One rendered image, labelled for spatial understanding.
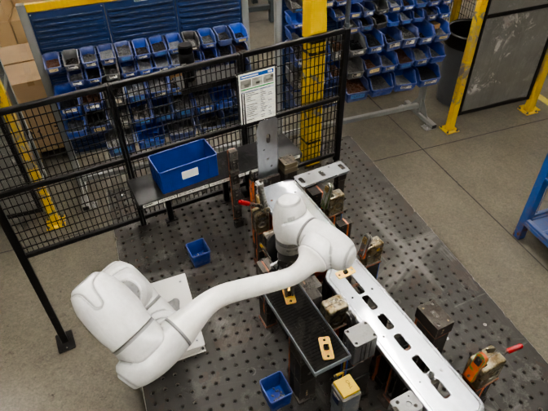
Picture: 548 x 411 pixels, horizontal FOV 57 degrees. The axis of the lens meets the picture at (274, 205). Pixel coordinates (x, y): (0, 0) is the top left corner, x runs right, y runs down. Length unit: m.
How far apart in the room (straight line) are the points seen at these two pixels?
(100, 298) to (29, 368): 2.03
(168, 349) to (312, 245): 0.48
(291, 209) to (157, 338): 0.52
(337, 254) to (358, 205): 1.48
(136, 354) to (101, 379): 1.79
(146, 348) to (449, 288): 1.62
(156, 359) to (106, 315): 0.17
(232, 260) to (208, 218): 0.35
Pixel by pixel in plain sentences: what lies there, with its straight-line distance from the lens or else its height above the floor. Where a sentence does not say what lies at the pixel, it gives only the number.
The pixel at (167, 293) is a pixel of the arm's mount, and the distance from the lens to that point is 2.18.
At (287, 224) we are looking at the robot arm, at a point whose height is 1.56.
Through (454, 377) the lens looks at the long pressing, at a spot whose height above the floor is 1.00.
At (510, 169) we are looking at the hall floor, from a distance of 4.67.
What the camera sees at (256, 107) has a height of 1.24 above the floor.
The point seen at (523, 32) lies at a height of 0.84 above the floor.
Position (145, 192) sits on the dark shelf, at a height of 1.03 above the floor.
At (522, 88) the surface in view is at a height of 0.27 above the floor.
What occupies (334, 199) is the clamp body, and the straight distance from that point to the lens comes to 2.40.
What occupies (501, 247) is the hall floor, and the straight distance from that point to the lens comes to 3.90.
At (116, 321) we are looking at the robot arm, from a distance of 1.35.
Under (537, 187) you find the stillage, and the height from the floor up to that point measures 0.47.
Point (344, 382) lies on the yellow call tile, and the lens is 1.65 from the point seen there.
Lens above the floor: 2.60
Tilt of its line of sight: 42 degrees down
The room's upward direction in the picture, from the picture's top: 1 degrees counter-clockwise
